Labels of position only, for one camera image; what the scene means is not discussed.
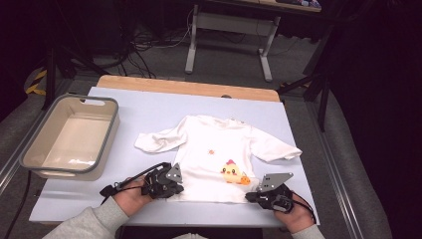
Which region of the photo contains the aluminium floor rail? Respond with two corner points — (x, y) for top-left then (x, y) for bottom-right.
(305, 101), (366, 239)
(0, 109), (46, 197)

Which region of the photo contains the person's right hand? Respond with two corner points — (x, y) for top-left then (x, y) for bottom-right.
(273, 194), (317, 234)

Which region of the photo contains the white-legged desk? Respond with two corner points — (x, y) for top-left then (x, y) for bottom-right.
(184, 0), (322, 83)

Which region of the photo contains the yellow black floor tape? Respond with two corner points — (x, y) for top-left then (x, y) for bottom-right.
(24, 69), (48, 97)

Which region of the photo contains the person's left hand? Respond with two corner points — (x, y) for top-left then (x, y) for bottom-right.
(112, 176), (156, 217)

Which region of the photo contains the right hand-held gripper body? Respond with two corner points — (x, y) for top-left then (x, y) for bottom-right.
(258, 171), (296, 214)

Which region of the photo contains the beige plastic basin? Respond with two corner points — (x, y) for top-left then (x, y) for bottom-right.
(19, 94), (121, 182)

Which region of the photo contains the white table cover sheet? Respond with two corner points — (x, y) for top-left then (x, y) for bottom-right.
(29, 87), (321, 227)

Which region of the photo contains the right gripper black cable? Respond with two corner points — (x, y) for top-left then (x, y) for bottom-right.
(288, 190), (317, 225)

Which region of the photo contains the colourful item on desk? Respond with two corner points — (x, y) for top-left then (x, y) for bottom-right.
(277, 0), (322, 9)

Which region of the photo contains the black floor cable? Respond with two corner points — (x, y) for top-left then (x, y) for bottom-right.
(3, 170), (33, 239)

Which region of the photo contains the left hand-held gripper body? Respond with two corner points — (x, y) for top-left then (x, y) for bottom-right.
(141, 162), (184, 200)

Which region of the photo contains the white child's shirt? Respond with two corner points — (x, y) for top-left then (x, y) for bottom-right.
(133, 115), (304, 204)

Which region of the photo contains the bundle of floor cables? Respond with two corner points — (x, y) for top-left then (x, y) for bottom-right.
(96, 6), (197, 79)

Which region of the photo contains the black tripod stand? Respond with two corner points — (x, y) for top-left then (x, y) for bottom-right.
(277, 29), (332, 132)
(41, 46), (110, 111)

